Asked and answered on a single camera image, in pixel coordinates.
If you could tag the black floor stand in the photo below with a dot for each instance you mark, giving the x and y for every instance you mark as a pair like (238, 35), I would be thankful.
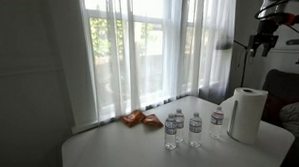
(244, 66)

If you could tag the white kitchen paper roll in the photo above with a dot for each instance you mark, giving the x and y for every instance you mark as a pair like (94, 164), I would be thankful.
(247, 116)

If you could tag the orange snack bag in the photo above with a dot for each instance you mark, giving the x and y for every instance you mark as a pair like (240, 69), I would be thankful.
(153, 120)
(133, 118)

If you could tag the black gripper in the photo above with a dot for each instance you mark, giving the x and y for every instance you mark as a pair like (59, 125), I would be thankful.
(264, 36)

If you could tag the dark sofa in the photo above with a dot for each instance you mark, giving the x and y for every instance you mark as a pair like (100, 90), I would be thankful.
(286, 83)

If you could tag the window with white frame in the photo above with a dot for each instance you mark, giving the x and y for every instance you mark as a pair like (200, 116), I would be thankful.
(148, 43)

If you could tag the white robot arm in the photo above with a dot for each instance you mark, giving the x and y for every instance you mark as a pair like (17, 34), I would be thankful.
(276, 2)

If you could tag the sheer white curtain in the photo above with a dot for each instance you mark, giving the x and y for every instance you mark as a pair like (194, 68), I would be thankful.
(122, 61)

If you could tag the white patterned pillow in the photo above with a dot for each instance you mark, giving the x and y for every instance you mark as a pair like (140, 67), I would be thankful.
(297, 118)

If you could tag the clear plastic water bottle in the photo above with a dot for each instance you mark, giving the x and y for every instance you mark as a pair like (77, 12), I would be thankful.
(195, 128)
(180, 120)
(217, 121)
(170, 131)

